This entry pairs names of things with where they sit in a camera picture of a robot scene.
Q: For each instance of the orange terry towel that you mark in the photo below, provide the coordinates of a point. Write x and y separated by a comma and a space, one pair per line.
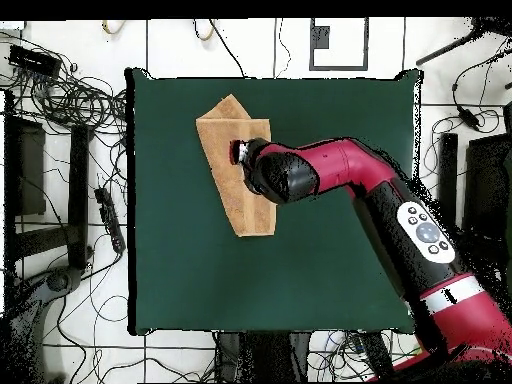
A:
224, 160

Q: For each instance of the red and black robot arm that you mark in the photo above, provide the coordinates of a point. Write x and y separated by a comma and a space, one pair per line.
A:
400, 224

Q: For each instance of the dark green table cloth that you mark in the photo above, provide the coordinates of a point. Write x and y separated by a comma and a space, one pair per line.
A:
192, 260

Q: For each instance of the long black power strip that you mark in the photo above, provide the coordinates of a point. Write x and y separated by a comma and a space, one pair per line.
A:
110, 218

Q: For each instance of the dark grey floor plate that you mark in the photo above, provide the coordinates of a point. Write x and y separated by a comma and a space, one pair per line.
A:
320, 36

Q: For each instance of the grey wheeled stand base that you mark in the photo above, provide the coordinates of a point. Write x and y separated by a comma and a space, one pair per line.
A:
60, 280

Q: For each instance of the black hub box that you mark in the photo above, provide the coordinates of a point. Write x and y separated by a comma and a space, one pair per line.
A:
34, 60

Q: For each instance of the black tripod leg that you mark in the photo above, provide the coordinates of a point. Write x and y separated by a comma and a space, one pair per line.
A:
448, 48

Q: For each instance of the wide black power strip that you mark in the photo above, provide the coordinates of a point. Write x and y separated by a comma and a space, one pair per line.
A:
376, 352

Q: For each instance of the black metal stand frame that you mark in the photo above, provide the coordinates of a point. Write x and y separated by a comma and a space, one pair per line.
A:
78, 180
448, 180

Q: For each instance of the grey square floor frame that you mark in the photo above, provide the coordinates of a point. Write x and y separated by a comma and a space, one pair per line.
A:
366, 44

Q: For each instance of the black robot pedestal frame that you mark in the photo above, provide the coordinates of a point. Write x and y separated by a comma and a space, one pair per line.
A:
264, 356

